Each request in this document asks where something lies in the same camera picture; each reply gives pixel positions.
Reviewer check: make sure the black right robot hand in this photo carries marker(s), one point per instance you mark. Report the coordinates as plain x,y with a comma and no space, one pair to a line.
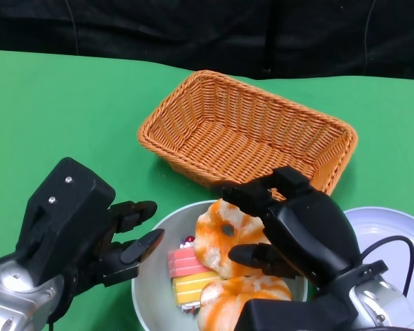
307,224

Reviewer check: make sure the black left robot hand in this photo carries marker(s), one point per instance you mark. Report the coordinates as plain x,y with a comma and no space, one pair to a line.
131,253

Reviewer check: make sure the pale green bowl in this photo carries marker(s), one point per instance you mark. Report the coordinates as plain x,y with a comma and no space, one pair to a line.
152,293

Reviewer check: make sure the yellow layered cake slice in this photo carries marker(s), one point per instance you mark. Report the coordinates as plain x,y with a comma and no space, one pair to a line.
193,288

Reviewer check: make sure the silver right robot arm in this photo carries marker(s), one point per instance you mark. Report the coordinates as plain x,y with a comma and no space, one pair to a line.
383,303

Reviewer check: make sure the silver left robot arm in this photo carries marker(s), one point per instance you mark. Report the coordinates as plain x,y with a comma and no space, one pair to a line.
14,296

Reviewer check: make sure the lavender round plate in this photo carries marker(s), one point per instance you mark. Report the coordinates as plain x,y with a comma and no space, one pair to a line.
383,224

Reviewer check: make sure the orange wicker basket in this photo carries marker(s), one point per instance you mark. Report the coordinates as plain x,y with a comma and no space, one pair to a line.
234,138

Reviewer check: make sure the green tablecloth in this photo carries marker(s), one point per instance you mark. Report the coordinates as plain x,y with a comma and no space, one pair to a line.
72,113

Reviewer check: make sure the black stand pole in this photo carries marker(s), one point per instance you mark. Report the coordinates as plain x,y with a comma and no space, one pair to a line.
269,38

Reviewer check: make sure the black curtain backdrop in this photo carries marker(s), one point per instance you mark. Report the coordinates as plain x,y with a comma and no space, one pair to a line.
193,31

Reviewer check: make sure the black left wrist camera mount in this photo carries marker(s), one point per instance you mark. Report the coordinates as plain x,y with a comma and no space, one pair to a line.
65,213

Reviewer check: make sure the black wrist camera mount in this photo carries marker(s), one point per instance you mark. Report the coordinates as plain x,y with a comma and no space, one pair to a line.
296,315
65,213

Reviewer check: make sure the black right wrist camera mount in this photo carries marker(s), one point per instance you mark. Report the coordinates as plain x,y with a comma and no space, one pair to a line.
296,315

